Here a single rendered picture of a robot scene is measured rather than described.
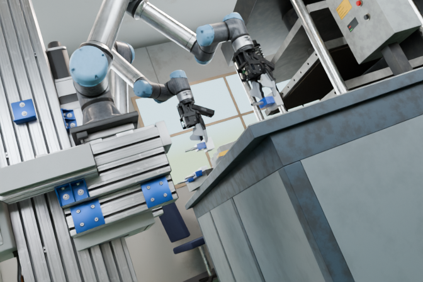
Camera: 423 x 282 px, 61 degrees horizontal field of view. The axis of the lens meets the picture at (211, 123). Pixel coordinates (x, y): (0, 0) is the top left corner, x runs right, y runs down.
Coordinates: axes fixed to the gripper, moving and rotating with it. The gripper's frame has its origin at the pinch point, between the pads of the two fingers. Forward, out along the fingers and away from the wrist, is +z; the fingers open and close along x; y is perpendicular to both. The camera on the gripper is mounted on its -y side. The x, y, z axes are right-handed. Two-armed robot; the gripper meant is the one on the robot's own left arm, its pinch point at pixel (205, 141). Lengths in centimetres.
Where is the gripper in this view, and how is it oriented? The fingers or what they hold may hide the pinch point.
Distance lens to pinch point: 163.6
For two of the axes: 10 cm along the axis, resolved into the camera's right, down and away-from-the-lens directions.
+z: 3.3, 9.2, -2.2
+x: 3.0, -3.2, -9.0
